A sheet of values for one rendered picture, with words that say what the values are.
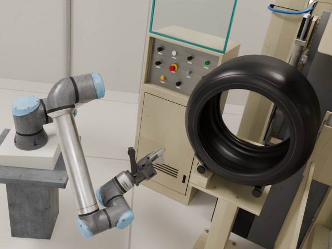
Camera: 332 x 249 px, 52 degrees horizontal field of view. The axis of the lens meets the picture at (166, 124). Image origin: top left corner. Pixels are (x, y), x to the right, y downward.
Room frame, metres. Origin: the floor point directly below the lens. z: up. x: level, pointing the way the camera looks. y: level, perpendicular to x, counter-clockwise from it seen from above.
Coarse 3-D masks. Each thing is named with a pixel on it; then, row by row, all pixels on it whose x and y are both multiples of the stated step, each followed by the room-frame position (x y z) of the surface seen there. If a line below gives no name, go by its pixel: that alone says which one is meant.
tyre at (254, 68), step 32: (224, 64) 1.44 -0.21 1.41; (256, 64) 1.34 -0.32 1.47; (288, 64) 1.44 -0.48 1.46; (192, 96) 1.39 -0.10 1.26; (288, 96) 1.23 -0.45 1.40; (192, 128) 1.35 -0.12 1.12; (224, 128) 1.58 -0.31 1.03; (224, 160) 1.44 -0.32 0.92; (256, 160) 1.47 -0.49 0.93; (288, 160) 1.18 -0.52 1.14
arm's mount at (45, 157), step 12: (12, 132) 1.71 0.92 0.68; (48, 132) 1.76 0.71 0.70; (12, 144) 1.60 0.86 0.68; (48, 144) 1.64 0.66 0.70; (0, 156) 1.49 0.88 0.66; (12, 156) 1.50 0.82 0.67; (24, 156) 1.51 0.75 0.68; (36, 156) 1.52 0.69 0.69; (48, 156) 1.53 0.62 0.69; (48, 168) 1.52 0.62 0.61
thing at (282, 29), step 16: (288, 0) 1.64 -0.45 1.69; (304, 0) 1.62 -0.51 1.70; (272, 16) 1.66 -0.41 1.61; (288, 16) 1.64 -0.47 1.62; (272, 32) 1.65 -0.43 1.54; (288, 32) 1.63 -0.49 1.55; (272, 48) 1.65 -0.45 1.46; (288, 48) 1.62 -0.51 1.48; (256, 96) 1.65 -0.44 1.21; (256, 112) 1.64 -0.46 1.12; (240, 128) 1.66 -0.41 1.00; (256, 128) 1.63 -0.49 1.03; (224, 208) 1.64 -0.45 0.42; (224, 224) 1.63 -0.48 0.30; (208, 240) 1.66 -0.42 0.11; (224, 240) 1.62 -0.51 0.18
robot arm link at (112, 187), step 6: (114, 180) 1.20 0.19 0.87; (102, 186) 1.19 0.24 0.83; (108, 186) 1.18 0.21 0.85; (114, 186) 1.18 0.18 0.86; (120, 186) 1.18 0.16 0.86; (96, 192) 1.17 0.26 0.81; (102, 192) 1.16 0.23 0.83; (108, 192) 1.16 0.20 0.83; (114, 192) 1.16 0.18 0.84; (120, 192) 1.17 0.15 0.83; (102, 198) 1.14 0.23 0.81; (108, 198) 1.13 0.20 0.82; (102, 204) 1.13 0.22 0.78
